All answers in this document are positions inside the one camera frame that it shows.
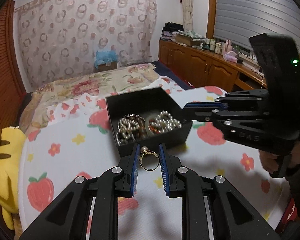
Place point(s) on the folded clothes stack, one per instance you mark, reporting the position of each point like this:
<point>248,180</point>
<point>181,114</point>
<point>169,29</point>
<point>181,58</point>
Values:
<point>169,30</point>

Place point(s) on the strawberry flower print blanket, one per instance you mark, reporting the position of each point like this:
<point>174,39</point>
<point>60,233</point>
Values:
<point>84,146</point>

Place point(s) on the pink tissue box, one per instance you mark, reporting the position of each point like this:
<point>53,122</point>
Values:
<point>230,56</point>

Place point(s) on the patterned lace curtain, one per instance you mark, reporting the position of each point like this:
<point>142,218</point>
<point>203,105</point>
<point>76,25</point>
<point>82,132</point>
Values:
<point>59,39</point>

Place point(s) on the wooden slatted wardrobe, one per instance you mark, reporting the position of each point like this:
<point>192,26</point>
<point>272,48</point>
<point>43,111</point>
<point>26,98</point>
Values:
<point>12,90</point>

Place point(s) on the brown box on cabinet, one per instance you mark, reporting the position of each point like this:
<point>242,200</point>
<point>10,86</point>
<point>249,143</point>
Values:
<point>188,41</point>

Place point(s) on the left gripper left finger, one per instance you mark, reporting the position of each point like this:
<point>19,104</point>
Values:
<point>135,168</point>

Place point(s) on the right hand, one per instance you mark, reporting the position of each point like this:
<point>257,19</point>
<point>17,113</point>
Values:
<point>268,160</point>

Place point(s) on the grey window blind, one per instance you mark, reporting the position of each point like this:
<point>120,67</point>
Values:
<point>238,20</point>

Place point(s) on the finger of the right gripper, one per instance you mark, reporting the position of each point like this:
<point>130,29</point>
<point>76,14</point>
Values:
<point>205,105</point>
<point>202,116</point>

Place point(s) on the black jewelry box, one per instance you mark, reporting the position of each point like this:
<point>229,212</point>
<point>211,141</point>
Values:
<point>147,117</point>

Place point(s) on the wooden sideboard cabinet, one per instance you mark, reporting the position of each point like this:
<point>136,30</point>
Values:
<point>202,68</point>

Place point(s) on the tied window drape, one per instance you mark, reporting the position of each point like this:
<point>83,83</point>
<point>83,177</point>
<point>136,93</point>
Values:
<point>187,14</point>

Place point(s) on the floral bed quilt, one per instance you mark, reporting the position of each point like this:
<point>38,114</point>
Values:
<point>66,99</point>

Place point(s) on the cardboard box blue bag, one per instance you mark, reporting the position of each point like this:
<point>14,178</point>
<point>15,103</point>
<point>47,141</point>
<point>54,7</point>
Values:
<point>105,60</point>

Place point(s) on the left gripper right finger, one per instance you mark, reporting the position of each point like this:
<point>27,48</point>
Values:
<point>164,170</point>

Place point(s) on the yellow plush toy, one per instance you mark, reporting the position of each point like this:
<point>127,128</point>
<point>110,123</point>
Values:
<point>11,144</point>

